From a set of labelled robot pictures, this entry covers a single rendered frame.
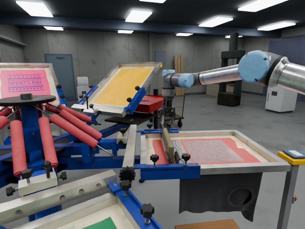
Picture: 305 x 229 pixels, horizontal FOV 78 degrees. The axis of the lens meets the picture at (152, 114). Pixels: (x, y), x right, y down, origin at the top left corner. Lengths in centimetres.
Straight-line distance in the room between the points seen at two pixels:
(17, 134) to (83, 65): 876
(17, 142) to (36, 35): 915
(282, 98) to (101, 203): 698
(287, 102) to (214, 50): 567
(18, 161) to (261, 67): 105
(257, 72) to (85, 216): 81
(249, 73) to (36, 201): 89
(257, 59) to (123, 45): 932
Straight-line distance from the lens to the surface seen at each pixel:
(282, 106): 750
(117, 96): 188
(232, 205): 130
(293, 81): 78
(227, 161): 121
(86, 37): 986
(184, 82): 101
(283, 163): 124
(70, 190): 83
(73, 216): 81
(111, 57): 982
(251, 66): 80
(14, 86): 232
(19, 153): 106
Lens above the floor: 148
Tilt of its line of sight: 14 degrees down
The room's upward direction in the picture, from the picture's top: 1 degrees counter-clockwise
